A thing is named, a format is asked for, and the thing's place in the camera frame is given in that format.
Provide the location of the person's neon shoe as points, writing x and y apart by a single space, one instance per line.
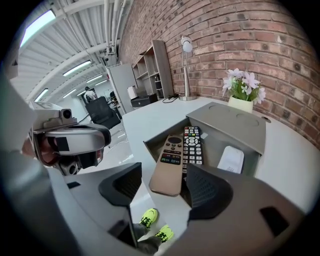
148 217
163 233

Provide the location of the row of ceiling light panels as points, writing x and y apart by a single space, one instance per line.
37 27

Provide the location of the grey wooden shelf unit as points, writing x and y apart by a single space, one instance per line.
163 70

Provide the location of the tall grey cabinet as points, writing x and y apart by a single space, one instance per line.
122 85

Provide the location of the person's left hand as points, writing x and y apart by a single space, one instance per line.
47 152

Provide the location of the black office chair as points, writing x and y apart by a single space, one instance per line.
100 112

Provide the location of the person's right neon shoe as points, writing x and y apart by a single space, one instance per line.
163 233

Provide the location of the black bottle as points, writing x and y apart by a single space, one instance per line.
159 90

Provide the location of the black remote control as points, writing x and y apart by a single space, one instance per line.
192 150

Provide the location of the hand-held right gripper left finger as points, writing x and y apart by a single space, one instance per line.
100 197

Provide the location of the ceiling security camera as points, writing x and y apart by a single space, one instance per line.
105 59

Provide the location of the white remote control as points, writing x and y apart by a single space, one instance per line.
231 157

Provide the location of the silver desk lamp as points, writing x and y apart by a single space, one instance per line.
187 80

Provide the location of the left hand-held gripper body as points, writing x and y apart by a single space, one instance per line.
65 116

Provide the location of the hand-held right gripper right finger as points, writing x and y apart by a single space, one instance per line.
237 212

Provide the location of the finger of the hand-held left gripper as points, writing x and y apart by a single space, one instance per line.
85 137

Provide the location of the black metal cash box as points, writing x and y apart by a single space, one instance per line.
143 101

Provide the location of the person's left neon shoe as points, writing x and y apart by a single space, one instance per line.
148 217

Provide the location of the white ceiling pipes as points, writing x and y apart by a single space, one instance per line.
107 25

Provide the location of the potted pink flowers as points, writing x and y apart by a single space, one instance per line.
240 103

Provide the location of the gold remote control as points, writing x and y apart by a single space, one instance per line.
167 172

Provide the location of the grey storage box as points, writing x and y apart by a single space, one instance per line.
225 120

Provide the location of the white paper roll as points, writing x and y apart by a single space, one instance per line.
131 92

